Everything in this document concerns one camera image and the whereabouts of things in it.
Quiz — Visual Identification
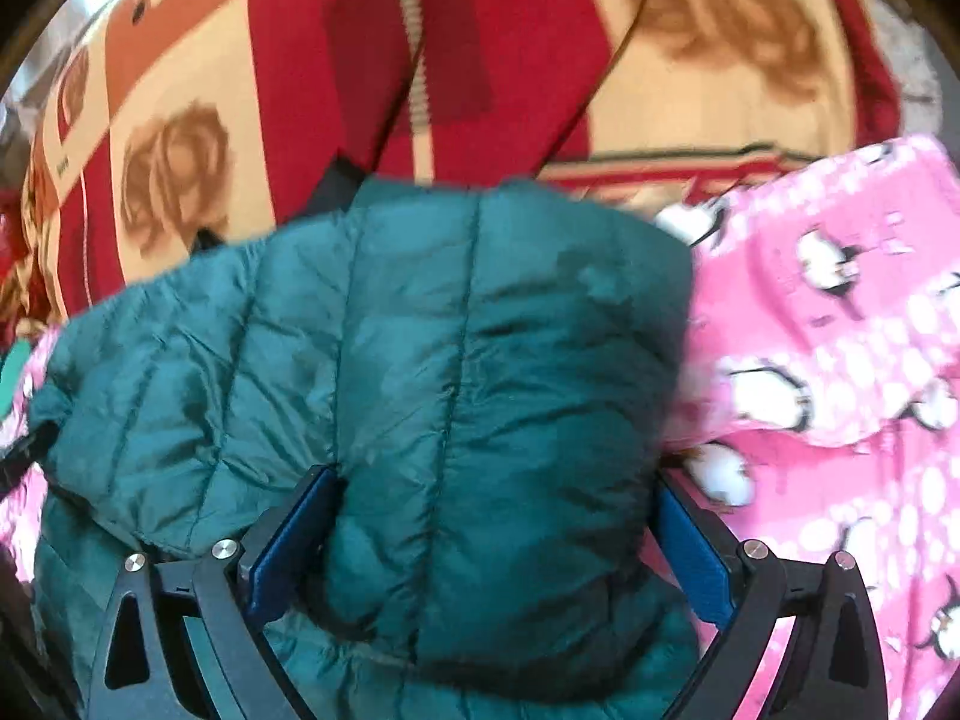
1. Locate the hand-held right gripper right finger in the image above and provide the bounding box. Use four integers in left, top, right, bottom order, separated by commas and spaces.
656, 469, 891, 720

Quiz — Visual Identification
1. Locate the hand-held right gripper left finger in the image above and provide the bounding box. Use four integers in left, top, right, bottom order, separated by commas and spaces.
82, 463, 347, 720

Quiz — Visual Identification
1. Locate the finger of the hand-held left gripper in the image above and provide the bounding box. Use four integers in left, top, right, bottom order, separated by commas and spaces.
0, 426, 59, 497

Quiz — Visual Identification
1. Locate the dark green puffer jacket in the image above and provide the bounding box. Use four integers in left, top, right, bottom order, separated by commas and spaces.
26, 174, 702, 720

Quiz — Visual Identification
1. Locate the bright green garment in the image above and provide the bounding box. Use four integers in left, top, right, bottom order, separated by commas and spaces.
0, 337, 35, 422

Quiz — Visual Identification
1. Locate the pink penguin blanket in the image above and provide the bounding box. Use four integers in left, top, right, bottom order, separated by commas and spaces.
0, 133, 960, 720

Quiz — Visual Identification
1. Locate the white lace cloth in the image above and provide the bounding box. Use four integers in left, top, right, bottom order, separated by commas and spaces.
847, 7, 947, 145

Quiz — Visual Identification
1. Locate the rose checkered blanket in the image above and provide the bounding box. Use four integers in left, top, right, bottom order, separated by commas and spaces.
0, 0, 910, 325

